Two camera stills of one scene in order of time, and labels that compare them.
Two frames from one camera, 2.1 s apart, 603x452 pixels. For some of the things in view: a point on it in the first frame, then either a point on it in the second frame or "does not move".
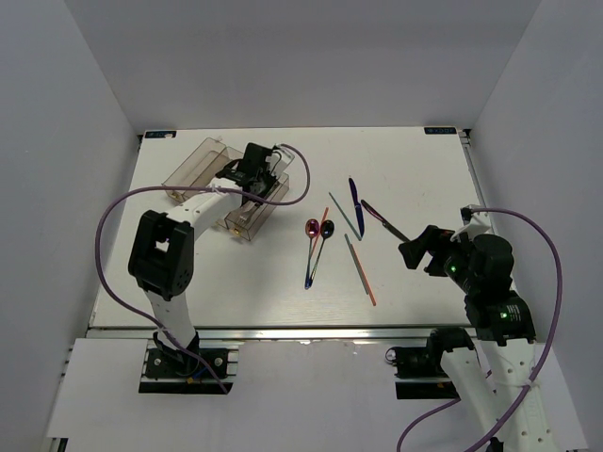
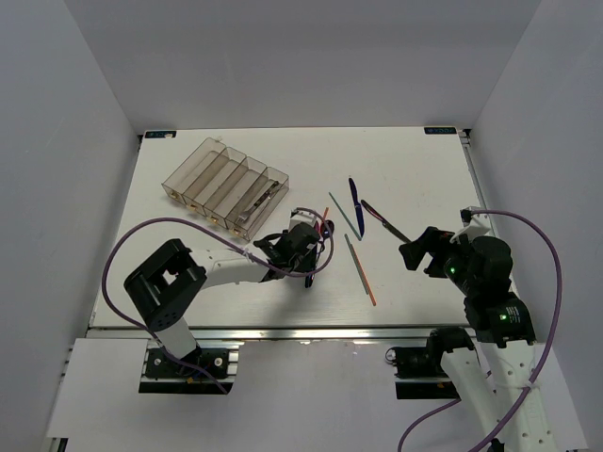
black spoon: (326, 231) does not move
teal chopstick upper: (344, 217) does not move
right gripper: (440, 239) does not move
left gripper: (270, 178) -> (307, 265)
